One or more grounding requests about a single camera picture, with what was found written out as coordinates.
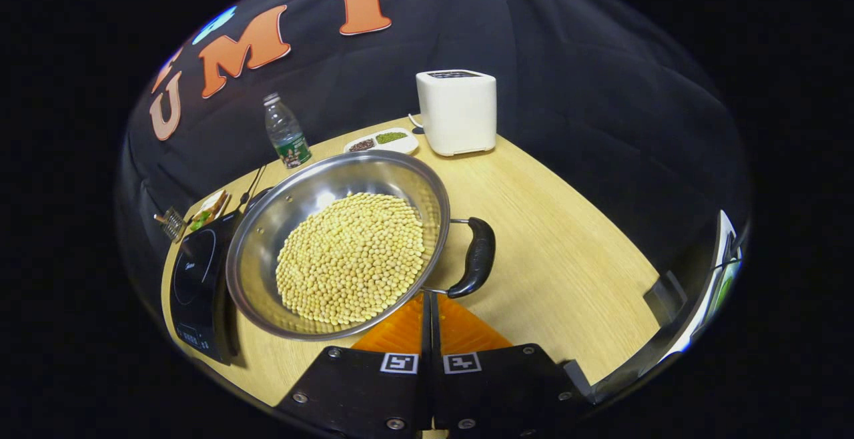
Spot clear plastic water bottle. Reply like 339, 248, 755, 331
262, 92, 312, 169

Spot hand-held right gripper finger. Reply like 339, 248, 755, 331
432, 292, 593, 436
277, 292, 432, 436

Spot white divided plate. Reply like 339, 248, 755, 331
344, 127, 420, 156

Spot white toaster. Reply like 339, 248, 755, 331
415, 69, 498, 157

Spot black induction cooktop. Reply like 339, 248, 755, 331
168, 189, 273, 366

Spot black backdrop cloth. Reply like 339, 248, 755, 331
117, 0, 751, 306

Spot large pile of yellow soybeans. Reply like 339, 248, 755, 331
275, 192, 426, 326

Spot steel pot with black handle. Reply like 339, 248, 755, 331
225, 150, 497, 342

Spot black cooktop cable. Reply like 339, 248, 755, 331
238, 164, 268, 210

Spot green wrapped sandwich packet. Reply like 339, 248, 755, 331
189, 189, 232, 232

